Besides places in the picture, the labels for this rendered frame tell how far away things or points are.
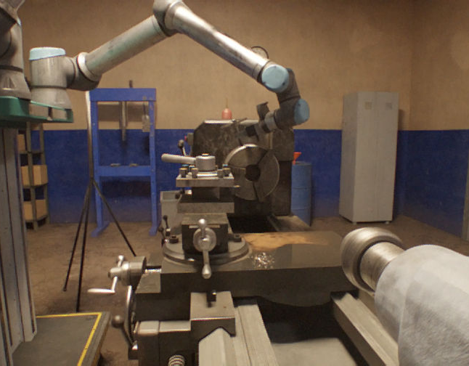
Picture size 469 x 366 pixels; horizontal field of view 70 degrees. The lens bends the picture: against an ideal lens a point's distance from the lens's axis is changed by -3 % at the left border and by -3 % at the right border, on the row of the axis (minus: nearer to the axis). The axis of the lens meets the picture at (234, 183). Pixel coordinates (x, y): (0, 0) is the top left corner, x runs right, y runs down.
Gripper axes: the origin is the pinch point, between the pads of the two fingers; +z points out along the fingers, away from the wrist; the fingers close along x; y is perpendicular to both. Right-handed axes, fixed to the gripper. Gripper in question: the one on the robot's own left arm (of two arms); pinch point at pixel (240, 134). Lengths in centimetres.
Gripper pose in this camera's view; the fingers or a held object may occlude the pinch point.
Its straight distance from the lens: 156.4
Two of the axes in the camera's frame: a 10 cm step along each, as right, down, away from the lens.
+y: 3.6, 9.2, 1.3
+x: 5.9, -3.4, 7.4
